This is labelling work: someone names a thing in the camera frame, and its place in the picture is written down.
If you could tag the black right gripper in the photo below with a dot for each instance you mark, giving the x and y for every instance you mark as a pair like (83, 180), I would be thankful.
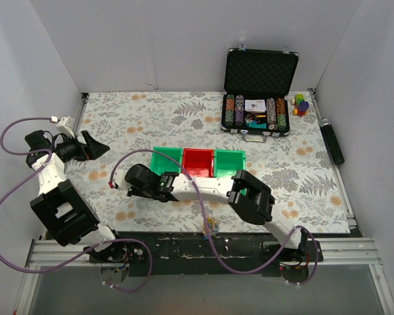
(130, 191)

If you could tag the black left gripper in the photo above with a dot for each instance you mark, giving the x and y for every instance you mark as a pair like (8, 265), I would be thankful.
(85, 148)

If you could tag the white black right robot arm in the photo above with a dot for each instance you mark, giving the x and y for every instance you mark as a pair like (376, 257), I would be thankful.
(250, 199)

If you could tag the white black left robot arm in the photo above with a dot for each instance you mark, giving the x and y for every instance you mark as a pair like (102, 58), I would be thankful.
(59, 206)

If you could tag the green plastic bin left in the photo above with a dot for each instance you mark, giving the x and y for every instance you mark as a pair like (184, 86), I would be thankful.
(160, 164)

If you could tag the green plastic bin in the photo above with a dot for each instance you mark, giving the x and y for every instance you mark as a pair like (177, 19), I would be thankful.
(160, 164)
(224, 167)

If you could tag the floral table mat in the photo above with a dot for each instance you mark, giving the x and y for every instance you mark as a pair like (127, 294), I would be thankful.
(295, 167)

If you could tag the red plastic bin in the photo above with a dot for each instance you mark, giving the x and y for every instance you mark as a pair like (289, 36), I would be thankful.
(199, 162)

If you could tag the green plastic bin right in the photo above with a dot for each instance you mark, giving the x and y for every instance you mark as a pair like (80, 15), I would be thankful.
(224, 167)

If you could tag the teal plastic piece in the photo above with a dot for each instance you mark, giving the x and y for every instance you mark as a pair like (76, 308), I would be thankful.
(255, 125)

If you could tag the white card deck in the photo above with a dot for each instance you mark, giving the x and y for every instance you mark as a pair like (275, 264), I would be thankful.
(255, 106)

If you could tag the black poker chip case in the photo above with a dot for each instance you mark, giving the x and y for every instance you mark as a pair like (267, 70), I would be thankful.
(253, 74)

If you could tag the colourful toy block train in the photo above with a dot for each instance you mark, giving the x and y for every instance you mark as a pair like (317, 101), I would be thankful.
(301, 106)

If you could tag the black cylindrical flashlight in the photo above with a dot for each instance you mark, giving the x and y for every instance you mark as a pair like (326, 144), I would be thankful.
(331, 141)

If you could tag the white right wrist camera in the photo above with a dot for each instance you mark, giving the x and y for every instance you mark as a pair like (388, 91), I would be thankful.
(119, 182)

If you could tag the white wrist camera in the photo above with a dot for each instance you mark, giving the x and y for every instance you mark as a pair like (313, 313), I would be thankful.
(64, 125)
(119, 182)

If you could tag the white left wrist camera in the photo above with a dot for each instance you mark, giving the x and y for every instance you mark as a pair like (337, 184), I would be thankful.
(64, 125)

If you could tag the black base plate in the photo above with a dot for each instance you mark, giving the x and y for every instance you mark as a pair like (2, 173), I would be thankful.
(190, 254)

